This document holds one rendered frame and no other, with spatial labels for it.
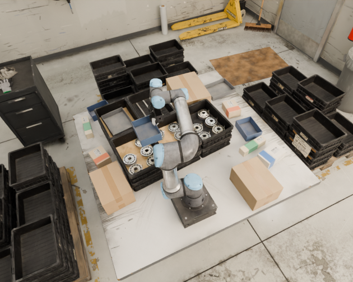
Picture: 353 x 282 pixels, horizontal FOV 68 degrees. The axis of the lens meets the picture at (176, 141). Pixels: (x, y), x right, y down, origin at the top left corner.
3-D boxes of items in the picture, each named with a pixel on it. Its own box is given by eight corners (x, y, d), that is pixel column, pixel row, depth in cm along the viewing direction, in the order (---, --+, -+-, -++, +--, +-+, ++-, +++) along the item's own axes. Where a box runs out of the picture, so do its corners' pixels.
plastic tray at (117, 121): (136, 128, 220) (135, 125, 216) (114, 139, 214) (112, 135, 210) (122, 111, 235) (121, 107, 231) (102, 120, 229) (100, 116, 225)
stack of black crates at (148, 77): (162, 89, 359) (158, 61, 324) (170, 102, 341) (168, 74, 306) (134, 98, 350) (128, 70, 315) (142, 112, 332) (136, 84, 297)
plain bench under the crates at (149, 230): (293, 219, 250) (321, 181, 196) (135, 299, 213) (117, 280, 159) (211, 113, 344) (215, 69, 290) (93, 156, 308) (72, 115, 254)
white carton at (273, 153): (266, 170, 204) (269, 164, 197) (255, 160, 210) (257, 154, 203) (283, 157, 211) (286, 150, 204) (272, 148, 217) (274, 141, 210)
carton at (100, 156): (91, 157, 219) (88, 152, 214) (103, 150, 224) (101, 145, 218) (99, 169, 211) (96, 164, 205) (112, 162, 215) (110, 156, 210)
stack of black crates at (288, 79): (304, 104, 328) (314, 82, 302) (285, 112, 321) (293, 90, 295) (283, 86, 352) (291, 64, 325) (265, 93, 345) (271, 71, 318)
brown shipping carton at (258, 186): (277, 198, 188) (283, 187, 176) (252, 211, 183) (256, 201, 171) (252, 168, 206) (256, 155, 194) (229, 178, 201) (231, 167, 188)
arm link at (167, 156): (186, 198, 169) (183, 154, 125) (163, 203, 169) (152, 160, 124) (182, 182, 176) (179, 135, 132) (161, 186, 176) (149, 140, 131)
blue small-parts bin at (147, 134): (162, 139, 180) (161, 132, 175) (142, 147, 177) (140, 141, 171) (152, 121, 192) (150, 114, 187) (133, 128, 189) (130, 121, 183)
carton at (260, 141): (243, 156, 213) (244, 153, 208) (238, 152, 216) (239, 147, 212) (264, 144, 220) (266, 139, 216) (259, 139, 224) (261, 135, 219)
